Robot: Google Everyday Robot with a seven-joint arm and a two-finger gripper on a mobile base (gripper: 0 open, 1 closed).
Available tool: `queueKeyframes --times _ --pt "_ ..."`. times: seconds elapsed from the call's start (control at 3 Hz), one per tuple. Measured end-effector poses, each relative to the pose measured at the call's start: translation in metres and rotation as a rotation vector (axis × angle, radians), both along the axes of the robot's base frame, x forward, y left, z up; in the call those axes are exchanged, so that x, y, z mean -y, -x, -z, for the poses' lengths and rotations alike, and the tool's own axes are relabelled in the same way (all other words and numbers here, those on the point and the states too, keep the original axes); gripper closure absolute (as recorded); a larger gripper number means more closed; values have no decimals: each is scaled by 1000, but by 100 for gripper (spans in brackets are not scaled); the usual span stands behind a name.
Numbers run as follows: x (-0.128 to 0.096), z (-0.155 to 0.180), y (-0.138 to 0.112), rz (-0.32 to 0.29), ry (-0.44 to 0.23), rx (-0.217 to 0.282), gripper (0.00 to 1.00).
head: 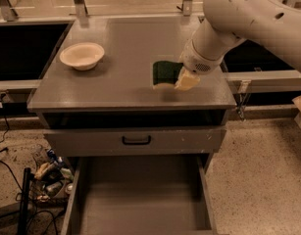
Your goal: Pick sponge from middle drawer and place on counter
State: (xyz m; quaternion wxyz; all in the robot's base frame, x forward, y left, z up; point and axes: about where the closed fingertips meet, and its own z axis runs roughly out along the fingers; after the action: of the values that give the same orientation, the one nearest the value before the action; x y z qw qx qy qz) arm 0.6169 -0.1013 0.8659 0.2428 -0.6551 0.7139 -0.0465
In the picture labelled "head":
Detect grey closed top drawer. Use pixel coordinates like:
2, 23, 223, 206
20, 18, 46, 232
44, 126, 226, 157

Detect grey open middle drawer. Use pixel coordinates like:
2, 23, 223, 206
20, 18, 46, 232
61, 155, 218, 235

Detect metal rail frame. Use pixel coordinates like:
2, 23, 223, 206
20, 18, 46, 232
0, 0, 301, 116

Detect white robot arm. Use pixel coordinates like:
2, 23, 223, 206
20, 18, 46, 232
175, 0, 301, 91

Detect black stand post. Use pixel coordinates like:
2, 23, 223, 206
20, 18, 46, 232
17, 167, 31, 235

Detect black drawer handle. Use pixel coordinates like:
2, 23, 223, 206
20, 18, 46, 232
122, 135, 152, 146

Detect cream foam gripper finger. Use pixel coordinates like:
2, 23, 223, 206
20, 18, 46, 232
175, 67, 200, 91

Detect black floor cables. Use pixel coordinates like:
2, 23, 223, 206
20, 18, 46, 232
0, 93, 65, 235

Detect grey cabinet with counter top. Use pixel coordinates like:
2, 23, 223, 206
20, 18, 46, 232
28, 16, 235, 130

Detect green and yellow sponge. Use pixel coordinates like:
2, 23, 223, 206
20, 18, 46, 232
152, 61, 183, 88

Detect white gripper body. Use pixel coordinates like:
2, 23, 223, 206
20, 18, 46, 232
178, 39, 226, 74

